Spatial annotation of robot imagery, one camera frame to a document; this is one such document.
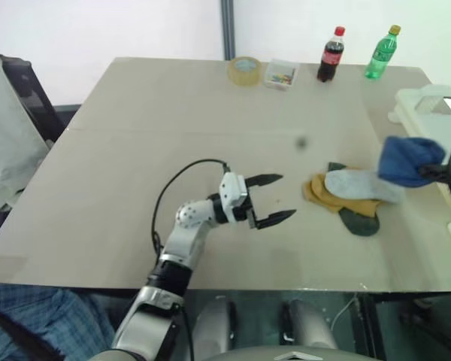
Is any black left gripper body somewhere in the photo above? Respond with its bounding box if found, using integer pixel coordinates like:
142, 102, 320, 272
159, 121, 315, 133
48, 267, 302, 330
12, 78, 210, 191
232, 179, 262, 230

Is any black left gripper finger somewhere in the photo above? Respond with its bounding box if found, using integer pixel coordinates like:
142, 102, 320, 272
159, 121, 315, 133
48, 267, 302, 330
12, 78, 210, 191
246, 173, 284, 190
256, 208, 298, 230

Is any blue fluffy sock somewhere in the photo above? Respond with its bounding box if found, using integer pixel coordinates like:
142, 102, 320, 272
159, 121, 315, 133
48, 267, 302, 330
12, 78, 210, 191
377, 135, 447, 189

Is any white plastic tray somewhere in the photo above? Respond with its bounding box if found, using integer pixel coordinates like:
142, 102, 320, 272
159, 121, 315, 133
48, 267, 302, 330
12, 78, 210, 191
387, 83, 451, 214

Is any clear box of coloured clips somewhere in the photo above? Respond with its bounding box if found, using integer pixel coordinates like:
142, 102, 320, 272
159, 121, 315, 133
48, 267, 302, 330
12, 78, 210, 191
262, 57, 301, 92

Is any mustard yellow sock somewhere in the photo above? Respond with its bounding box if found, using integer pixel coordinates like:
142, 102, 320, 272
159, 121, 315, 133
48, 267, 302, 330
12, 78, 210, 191
301, 171, 385, 219

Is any light grey sock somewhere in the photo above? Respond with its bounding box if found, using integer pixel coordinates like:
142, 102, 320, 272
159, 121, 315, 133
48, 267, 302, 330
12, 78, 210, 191
324, 168, 406, 205

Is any dark green sock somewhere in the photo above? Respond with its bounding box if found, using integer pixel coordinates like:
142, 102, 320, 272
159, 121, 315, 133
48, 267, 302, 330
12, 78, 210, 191
327, 161, 382, 238

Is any clear packing tape roll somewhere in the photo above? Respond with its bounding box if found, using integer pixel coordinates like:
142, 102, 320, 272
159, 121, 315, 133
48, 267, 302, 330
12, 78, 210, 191
226, 56, 264, 89

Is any green plastic bottle yellow cap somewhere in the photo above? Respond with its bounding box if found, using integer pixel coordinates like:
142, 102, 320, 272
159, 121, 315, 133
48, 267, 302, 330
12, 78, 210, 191
364, 24, 402, 80

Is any cola bottle red cap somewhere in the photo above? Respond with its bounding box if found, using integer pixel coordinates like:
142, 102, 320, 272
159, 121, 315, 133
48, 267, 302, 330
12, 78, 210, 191
316, 26, 347, 83

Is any grey robot torso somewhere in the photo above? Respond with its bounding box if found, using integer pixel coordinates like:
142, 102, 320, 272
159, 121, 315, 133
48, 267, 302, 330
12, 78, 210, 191
85, 339, 394, 361

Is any blue checkered cloth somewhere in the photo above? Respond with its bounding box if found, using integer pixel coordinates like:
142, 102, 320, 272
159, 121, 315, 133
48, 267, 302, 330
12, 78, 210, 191
0, 283, 118, 361

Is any white cloth on chair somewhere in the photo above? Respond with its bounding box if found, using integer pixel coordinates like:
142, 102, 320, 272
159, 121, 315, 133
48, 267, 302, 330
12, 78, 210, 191
0, 55, 50, 212

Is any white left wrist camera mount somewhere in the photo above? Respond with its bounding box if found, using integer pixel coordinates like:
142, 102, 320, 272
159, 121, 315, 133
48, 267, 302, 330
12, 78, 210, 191
218, 171, 250, 224

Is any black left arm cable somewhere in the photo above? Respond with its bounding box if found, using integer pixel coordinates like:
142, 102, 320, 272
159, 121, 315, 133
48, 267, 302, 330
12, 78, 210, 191
150, 158, 233, 264

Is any thin white cable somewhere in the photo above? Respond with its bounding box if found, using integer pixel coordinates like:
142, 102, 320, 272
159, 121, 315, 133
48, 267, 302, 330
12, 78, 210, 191
329, 292, 361, 332

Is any black table frame leg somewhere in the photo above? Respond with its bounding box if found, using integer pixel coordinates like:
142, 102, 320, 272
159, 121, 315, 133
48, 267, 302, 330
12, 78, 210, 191
356, 292, 389, 361

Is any grey vertical wall post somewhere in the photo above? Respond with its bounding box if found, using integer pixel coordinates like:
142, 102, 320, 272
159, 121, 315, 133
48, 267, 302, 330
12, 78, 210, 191
220, 0, 237, 61

